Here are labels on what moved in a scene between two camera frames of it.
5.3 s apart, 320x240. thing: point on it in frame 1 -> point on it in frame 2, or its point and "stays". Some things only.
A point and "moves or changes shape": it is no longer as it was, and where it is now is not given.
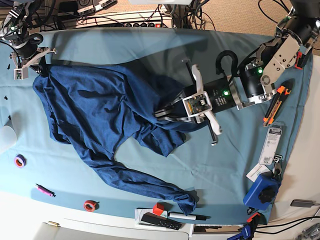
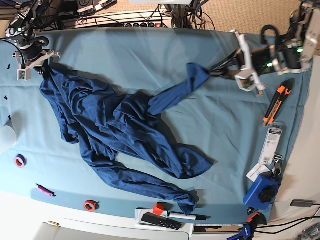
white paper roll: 8,138 stays
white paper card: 259,169 stays
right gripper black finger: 186,119 -> 230,74
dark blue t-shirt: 91,108 moves or changes shape
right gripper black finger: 176,108 -> 237,58
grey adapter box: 302,203 stays
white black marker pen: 191,216 stays
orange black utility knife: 283,91 stays
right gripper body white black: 210,97 -> 248,80
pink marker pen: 45,191 stays
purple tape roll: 20,161 stays
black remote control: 156,219 stays
